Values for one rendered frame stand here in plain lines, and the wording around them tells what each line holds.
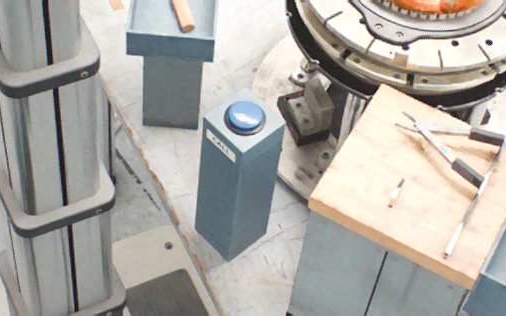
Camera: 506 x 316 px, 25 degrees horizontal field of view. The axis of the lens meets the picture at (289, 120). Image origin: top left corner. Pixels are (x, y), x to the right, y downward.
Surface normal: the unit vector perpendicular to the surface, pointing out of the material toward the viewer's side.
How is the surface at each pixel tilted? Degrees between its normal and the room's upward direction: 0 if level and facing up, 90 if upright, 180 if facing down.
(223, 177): 90
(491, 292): 90
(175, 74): 90
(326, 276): 90
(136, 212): 0
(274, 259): 0
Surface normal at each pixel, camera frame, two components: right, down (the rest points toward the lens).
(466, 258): 0.11, -0.60
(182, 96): -0.03, 0.79
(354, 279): -0.47, 0.67
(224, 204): -0.71, 0.51
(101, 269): 0.45, 0.74
